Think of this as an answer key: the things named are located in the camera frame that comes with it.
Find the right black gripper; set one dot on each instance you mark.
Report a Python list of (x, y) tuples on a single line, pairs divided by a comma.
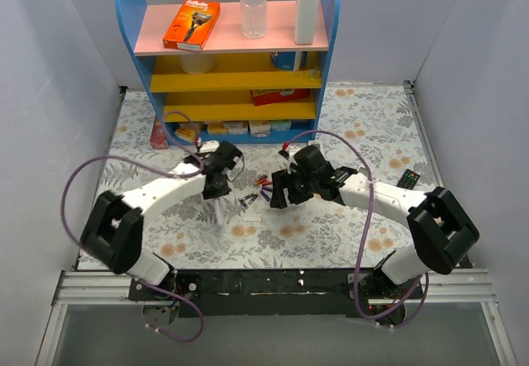
[(287, 188)]

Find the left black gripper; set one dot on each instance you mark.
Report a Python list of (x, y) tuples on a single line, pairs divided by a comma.
[(216, 185)]

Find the white remote control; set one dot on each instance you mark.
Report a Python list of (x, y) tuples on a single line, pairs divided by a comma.
[(218, 211)]

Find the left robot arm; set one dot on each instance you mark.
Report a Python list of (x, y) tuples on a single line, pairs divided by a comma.
[(114, 231)]

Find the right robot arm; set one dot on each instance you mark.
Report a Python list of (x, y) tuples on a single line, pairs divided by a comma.
[(442, 232)]

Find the black TV remote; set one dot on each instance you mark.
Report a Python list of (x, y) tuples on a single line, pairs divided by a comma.
[(408, 180)]

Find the dark AAA battery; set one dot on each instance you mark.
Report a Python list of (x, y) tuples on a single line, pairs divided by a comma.
[(248, 200)]

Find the purple AAA battery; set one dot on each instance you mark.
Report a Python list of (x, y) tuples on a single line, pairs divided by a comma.
[(265, 195)]

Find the red AAA battery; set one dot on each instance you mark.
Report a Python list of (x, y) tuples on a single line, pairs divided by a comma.
[(261, 179)]

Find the floral table mat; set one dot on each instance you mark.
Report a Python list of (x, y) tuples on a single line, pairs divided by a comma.
[(373, 124)]

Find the yellow soap box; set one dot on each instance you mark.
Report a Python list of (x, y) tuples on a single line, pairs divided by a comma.
[(189, 131)]

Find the light blue tissue pack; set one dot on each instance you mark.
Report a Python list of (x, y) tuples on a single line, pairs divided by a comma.
[(280, 125)]

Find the red flat box on shelf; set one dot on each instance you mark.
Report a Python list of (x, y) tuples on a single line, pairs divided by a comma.
[(271, 96)]

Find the blue wooden shelf unit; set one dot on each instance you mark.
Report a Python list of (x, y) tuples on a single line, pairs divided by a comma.
[(243, 64)]

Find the black base bar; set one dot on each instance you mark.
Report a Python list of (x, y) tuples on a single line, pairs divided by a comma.
[(266, 292)]

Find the white cup on shelf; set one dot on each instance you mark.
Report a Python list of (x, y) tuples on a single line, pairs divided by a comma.
[(197, 64)]

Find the blue white round container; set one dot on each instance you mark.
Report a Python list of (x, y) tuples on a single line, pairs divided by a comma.
[(289, 61)]

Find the orange Gillette razor box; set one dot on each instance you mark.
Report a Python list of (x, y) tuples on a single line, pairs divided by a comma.
[(192, 25)]

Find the white tall bottle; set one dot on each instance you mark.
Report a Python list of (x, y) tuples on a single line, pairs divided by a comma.
[(306, 20)]

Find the clear plastic water bottle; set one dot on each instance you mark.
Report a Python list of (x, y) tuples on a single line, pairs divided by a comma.
[(254, 18)]

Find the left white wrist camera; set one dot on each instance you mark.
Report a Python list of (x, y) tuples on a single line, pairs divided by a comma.
[(208, 147)]

